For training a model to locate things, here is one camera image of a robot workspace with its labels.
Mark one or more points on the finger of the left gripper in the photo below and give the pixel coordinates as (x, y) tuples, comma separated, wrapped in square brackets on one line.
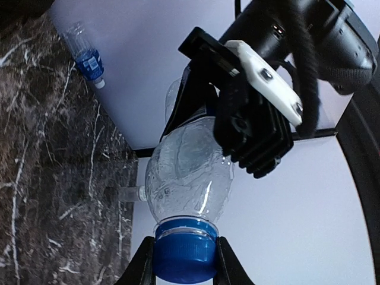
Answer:
[(196, 90)]

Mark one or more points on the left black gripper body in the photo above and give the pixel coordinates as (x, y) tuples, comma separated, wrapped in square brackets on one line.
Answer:
[(247, 126)]

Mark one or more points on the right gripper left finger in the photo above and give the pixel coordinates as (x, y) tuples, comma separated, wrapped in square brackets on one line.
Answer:
[(140, 268)]

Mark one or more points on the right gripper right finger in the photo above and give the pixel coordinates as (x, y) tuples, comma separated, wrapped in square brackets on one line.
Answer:
[(229, 269)]

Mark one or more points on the Pepsi bottle blue cap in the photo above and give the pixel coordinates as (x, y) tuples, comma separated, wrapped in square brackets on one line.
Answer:
[(187, 185)]

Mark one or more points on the clear bottle without label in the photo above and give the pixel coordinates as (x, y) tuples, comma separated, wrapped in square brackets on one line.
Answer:
[(132, 194)]

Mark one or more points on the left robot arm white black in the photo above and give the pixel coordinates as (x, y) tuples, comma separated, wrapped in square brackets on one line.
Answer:
[(308, 41)]

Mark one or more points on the small blue label water bottle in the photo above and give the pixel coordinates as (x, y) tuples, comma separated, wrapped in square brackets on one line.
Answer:
[(85, 55)]

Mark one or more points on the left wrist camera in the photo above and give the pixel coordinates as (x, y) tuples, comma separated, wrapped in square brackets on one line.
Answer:
[(264, 79)]

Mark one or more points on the left black frame post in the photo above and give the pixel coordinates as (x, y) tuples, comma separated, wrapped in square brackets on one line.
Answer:
[(358, 135)]

